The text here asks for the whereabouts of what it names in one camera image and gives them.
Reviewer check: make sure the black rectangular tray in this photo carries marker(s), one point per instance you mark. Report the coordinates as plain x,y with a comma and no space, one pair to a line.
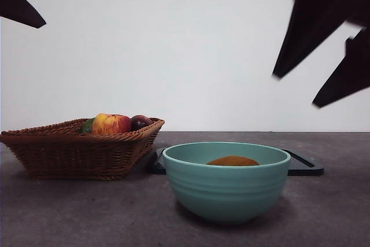
300,167

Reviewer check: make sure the brown wicker basket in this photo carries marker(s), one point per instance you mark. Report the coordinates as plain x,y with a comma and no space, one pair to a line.
75,154

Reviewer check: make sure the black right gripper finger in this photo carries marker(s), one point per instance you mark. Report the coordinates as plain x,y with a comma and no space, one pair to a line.
347,76
303,36

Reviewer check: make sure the teal ceramic bowl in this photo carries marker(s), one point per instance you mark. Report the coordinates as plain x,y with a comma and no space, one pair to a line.
228,192

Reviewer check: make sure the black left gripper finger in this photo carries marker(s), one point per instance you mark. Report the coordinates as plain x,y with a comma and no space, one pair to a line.
20,10

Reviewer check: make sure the red and yellow apple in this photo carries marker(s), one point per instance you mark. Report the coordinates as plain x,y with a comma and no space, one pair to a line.
111,124

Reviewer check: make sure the dark red plum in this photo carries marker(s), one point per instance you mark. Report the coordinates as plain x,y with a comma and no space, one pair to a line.
140,122

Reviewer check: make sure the green fruit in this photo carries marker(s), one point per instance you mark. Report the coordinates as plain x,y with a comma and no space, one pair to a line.
86,127

